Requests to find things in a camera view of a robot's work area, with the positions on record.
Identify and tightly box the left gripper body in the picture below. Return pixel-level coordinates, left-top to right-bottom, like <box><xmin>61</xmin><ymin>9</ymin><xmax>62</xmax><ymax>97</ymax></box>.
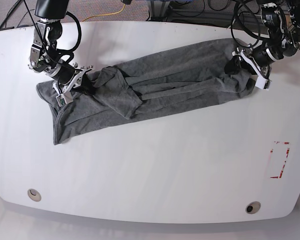
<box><xmin>232</xmin><ymin>44</ymin><xmax>274</xmax><ymax>81</ymax></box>

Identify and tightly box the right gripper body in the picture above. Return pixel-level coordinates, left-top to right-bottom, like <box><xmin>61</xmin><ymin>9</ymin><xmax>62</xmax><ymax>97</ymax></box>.
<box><xmin>51</xmin><ymin>64</ymin><xmax>93</xmax><ymax>96</ymax></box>

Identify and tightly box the grey t-shirt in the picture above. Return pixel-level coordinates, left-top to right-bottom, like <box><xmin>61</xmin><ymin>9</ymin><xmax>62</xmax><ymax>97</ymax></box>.
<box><xmin>36</xmin><ymin>38</ymin><xmax>256</xmax><ymax>145</ymax></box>

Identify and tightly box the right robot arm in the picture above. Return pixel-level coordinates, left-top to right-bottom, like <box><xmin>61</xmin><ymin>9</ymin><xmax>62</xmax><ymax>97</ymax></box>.
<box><xmin>29</xmin><ymin>0</ymin><xmax>95</xmax><ymax>96</ymax></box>

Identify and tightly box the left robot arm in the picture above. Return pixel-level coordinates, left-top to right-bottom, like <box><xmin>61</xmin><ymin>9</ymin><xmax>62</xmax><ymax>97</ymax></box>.
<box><xmin>224</xmin><ymin>0</ymin><xmax>300</xmax><ymax>80</ymax></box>

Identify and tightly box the red tape rectangle marking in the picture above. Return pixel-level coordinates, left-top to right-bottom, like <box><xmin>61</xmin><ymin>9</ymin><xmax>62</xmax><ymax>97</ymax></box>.
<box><xmin>267</xmin><ymin>141</ymin><xmax>291</xmax><ymax>179</ymax></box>

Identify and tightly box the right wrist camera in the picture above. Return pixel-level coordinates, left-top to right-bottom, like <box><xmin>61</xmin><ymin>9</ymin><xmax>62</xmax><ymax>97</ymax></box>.
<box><xmin>56</xmin><ymin>91</ymin><xmax>73</xmax><ymax>107</ymax></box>

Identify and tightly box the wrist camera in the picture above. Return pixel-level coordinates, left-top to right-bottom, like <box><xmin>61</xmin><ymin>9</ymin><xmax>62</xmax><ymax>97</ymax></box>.
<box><xmin>56</xmin><ymin>91</ymin><xmax>73</xmax><ymax>107</ymax></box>
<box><xmin>255</xmin><ymin>76</ymin><xmax>271</xmax><ymax>91</ymax></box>

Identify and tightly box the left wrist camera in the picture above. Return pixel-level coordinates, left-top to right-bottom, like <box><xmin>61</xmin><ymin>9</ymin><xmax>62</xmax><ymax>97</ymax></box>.
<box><xmin>255</xmin><ymin>76</ymin><xmax>271</xmax><ymax>91</ymax></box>

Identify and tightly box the yellow cable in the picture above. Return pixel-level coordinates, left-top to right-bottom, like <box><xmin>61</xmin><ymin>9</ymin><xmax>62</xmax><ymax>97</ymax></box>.
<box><xmin>82</xmin><ymin>3</ymin><xmax>126</xmax><ymax>23</ymax></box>

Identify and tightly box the aluminium frame stand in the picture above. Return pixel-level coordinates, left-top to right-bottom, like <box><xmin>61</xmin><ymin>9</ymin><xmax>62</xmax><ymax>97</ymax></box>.
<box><xmin>147</xmin><ymin>0</ymin><xmax>173</xmax><ymax>22</ymax></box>

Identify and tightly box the left table cable grommet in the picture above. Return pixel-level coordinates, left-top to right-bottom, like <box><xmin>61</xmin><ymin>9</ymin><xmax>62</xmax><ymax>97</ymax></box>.
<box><xmin>27</xmin><ymin>189</ymin><xmax>42</xmax><ymax>202</ymax></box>

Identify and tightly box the table cable grommet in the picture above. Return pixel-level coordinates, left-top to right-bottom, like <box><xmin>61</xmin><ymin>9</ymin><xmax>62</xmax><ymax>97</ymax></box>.
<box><xmin>245</xmin><ymin>201</ymin><xmax>261</xmax><ymax>215</ymax></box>
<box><xmin>27</xmin><ymin>189</ymin><xmax>42</xmax><ymax>202</ymax></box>

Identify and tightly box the right table cable grommet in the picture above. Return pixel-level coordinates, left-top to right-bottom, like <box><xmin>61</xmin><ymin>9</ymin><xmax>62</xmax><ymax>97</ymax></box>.
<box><xmin>245</xmin><ymin>201</ymin><xmax>261</xmax><ymax>215</ymax></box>

